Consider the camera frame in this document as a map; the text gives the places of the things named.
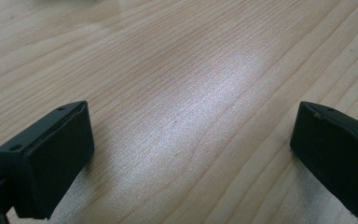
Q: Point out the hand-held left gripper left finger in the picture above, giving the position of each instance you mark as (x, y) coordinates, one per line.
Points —
(52, 155)

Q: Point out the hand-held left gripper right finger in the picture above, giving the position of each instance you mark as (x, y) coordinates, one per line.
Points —
(332, 149)

